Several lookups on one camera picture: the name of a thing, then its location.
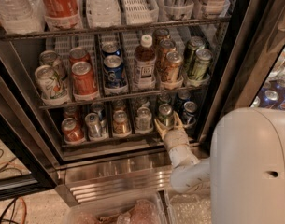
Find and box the blue soda can rear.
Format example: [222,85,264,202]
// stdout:
[102,43,121,57]

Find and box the green can bottom shelf front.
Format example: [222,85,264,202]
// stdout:
[158,104,174,128]

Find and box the tea bottle white cap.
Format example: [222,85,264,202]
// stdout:
[134,35,156,89]

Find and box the blue can bottom shelf front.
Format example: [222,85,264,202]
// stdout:
[181,101,197,126]

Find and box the grey can bottom shelf front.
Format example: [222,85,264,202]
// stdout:
[136,107,152,131]

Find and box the orange tall can rear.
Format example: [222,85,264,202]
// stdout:
[152,28,170,47]

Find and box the red soda can rear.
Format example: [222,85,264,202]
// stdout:
[69,47,91,64]

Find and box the red soda can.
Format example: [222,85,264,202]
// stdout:
[69,47,91,64]
[72,62,98,95]

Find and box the gold can bottom shelf front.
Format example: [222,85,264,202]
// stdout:
[113,110,130,134]

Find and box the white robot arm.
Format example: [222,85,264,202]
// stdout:
[155,107,285,224]

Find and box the orange tall can front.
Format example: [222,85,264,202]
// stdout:
[161,51,183,83]

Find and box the blue soda can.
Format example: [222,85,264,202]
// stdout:
[104,55,125,89]
[102,43,121,57]

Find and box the empty white shelf tray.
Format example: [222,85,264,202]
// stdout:
[121,0,159,25]

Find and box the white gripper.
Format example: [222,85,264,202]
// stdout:
[154,112,189,151]

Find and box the orange cable on floor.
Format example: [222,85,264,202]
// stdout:
[0,161,28,224]

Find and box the glass fridge door right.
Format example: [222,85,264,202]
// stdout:
[199,0,285,147]

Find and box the green tall can rear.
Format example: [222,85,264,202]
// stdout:
[184,36,206,71]

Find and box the clear water bottle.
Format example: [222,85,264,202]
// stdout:
[0,0,45,35]
[86,0,121,28]

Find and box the silver can bottom shelf front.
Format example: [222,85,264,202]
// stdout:
[85,113,102,138]

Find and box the clear water bottle top left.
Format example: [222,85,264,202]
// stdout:
[0,0,45,35]

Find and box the green tall can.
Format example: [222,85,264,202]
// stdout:
[188,49,213,80]
[184,36,206,71]

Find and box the orange tall can middle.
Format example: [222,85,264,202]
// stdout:
[156,38,177,73]

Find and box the striped can top shelf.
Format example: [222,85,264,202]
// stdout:
[164,0,193,21]

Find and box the red soda can front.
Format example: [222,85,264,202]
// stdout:
[72,62,98,95]

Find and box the clear water bottle top middle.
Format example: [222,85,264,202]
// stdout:
[86,0,121,28]

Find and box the blue soda can front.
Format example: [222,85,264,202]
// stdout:
[104,55,125,89]

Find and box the white citrus soda can front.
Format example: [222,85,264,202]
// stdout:
[35,65,66,100]

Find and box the orange tall can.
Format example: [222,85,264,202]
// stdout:
[156,38,177,73]
[152,28,170,47]
[161,51,183,83]

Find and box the red can bottom shelf front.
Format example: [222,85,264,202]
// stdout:
[61,118,84,142]

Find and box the green tall can front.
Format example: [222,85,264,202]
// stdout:
[188,49,213,80]

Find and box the red cola bottle top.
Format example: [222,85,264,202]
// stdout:
[42,0,81,31]

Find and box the silver can behind white can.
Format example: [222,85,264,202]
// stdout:
[39,50,67,80]

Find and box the left clear plastic bin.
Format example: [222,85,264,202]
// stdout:
[62,190,167,224]

